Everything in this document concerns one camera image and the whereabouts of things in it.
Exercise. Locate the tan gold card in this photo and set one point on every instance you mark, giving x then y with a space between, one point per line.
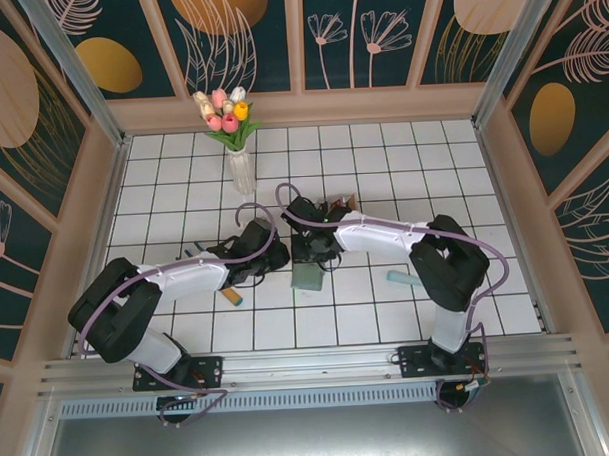
351 201

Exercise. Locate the artificial tulip bouquet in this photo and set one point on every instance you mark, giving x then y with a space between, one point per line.
228 121

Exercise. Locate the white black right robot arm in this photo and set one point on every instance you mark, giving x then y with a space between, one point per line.
380 238

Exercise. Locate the red card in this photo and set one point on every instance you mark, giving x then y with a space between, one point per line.
336 203

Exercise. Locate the aluminium front rail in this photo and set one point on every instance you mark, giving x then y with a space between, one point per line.
309 368

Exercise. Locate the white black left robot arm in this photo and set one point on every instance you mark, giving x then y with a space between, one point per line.
186 281

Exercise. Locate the green card holder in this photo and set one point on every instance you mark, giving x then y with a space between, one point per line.
306 280

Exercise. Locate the aluminium corner post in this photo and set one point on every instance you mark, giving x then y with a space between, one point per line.
79 71
512 55

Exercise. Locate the white ribbed vase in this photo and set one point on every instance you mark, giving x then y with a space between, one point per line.
242 170

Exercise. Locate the clear acrylic card box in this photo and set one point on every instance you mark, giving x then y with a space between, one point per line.
355 211

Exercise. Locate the teal garden trowel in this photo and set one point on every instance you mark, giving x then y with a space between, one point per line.
401 277

